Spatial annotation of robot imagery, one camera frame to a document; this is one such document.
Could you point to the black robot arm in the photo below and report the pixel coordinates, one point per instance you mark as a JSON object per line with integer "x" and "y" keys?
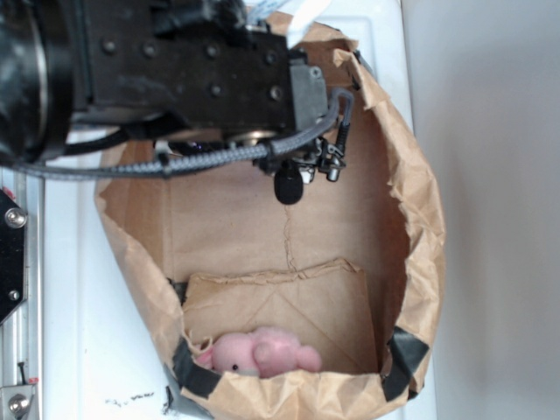
{"x": 40, "y": 65}

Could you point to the white plastic tray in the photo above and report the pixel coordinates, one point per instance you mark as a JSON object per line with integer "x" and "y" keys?
{"x": 97, "y": 356}

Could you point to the pink plush toy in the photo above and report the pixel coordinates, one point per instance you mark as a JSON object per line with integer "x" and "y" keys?
{"x": 266, "y": 352}

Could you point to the brown paper bag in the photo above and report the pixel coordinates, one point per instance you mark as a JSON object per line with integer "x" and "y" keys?
{"x": 356, "y": 268}

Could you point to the aluminium frame rail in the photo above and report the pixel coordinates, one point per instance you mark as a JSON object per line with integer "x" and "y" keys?
{"x": 21, "y": 330}

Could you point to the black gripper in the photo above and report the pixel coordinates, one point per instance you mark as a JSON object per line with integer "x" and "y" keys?
{"x": 155, "y": 67}

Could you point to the small black microphone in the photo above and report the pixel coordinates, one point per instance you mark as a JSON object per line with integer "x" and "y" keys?
{"x": 288, "y": 186}

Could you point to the black mounting bracket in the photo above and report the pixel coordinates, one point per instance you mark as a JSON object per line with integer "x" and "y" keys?
{"x": 13, "y": 252}

